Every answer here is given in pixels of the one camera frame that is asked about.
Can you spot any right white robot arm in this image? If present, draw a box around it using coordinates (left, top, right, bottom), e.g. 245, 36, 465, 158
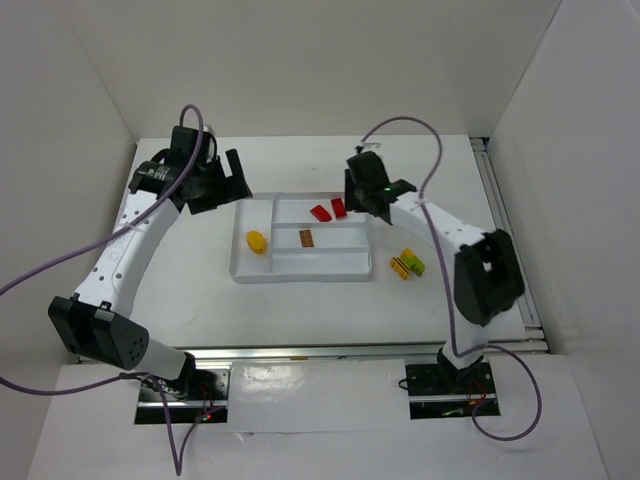
345, 151, 524, 384

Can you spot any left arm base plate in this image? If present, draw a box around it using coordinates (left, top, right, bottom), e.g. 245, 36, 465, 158
134, 365, 231, 425

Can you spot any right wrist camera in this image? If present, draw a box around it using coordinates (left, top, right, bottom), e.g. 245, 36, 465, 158
355, 142, 381, 153

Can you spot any white divided sorting tray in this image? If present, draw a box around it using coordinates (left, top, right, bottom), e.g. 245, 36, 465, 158
229, 192, 372, 284

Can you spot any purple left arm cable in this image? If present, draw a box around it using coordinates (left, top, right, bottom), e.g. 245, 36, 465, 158
0, 103, 221, 476

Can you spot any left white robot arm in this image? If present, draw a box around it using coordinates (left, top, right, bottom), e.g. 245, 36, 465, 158
48, 125, 252, 398

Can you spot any aluminium side rail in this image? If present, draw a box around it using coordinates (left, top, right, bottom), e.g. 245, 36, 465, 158
469, 137, 552, 353

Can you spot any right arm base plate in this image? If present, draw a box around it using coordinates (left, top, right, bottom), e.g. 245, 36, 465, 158
398, 362, 501, 420

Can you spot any lime green lego brick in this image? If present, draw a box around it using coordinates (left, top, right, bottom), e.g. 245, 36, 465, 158
401, 248, 425, 277

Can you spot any aluminium front rail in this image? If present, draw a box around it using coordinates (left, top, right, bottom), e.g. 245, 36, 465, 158
77, 342, 551, 364

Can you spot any yellow rounded lego brick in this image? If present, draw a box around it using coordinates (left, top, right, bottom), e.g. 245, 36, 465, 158
246, 230, 268, 255

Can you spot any yellow striped lego brick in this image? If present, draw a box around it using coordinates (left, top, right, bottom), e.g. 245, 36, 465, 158
390, 257, 412, 280

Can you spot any red sloped lego brick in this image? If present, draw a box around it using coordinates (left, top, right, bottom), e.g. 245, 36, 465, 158
310, 205, 333, 223

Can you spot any brown flat lego plate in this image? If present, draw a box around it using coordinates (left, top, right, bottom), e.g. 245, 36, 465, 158
299, 229, 315, 248

